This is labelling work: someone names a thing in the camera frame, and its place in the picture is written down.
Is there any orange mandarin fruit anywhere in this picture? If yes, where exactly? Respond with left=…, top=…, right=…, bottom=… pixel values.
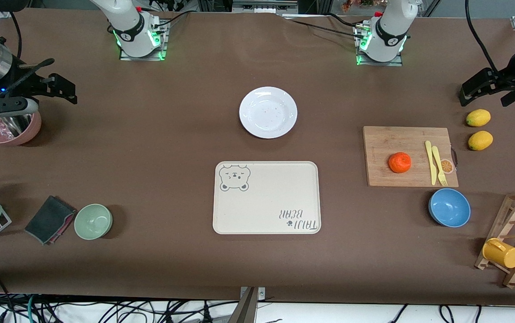
left=388, top=152, right=412, bottom=174

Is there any white round plate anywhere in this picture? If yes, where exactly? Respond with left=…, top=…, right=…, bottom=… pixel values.
left=239, top=87, right=298, bottom=139

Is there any yellow lemon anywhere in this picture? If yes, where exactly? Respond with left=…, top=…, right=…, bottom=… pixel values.
left=466, top=109, right=492, bottom=127
left=468, top=131, right=494, bottom=151

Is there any metal ladle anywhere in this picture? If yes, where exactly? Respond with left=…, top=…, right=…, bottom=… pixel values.
left=0, top=114, right=34, bottom=138

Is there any pink bowl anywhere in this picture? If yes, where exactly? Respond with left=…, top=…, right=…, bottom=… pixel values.
left=0, top=111, right=42, bottom=146

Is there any yellow plastic fork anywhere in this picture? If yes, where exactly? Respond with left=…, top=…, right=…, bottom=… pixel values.
left=432, top=146, right=448, bottom=187

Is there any yellow plastic knife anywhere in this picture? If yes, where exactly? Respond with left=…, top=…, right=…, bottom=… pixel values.
left=425, top=140, right=438, bottom=186

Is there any wooden cutting board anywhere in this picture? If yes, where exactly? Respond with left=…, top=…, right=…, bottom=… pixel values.
left=363, top=126, right=459, bottom=188

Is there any wooden cup rack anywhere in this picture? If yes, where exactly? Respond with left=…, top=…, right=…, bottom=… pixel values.
left=474, top=190, right=515, bottom=288

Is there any blue bowl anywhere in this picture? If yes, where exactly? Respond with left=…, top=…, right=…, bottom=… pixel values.
left=428, top=188, right=471, bottom=228

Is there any dark grey folded cloth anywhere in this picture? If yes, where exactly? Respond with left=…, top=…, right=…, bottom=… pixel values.
left=25, top=195, right=77, bottom=245

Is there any light green bowl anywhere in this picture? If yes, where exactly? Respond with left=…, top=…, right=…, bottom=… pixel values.
left=74, top=204, right=113, bottom=240

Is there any pink folded cloth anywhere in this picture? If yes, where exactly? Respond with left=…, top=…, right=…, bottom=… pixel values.
left=47, top=210, right=78, bottom=245

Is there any yellow mug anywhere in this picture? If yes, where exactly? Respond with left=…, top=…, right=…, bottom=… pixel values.
left=482, top=238, right=515, bottom=269

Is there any cream tray with bear print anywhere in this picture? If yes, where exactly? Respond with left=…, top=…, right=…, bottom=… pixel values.
left=213, top=161, right=321, bottom=235

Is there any aluminium table leg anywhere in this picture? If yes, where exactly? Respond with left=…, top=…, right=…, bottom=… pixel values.
left=228, top=287, right=266, bottom=323

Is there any black right arm wrist cable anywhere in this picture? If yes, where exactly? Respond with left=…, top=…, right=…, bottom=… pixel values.
left=0, top=11, right=55, bottom=101

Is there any black arm wrist cable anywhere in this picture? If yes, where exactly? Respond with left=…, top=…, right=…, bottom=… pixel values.
left=0, top=11, right=55, bottom=101
left=465, top=0, right=509, bottom=79

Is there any black left arm wrist cable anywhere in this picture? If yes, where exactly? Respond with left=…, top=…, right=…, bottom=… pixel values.
left=465, top=0, right=509, bottom=79

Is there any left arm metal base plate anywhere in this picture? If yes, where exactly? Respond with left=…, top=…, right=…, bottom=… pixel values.
left=356, top=25, right=404, bottom=67

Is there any black right base cable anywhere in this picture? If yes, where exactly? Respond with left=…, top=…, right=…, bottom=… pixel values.
left=150, top=9, right=195, bottom=28

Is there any black base cable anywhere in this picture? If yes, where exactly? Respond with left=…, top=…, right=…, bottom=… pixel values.
left=284, top=17, right=366, bottom=39
left=150, top=9, right=195, bottom=28

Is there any black left base cable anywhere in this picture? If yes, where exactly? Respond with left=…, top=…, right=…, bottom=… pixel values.
left=284, top=17, right=366, bottom=39

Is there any grey metal frame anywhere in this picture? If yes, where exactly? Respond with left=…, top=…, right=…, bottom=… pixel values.
left=232, top=0, right=299, bottom=14

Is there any teal floor cable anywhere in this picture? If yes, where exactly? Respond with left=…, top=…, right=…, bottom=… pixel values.
left=26, top=294, right=38, bottom=323

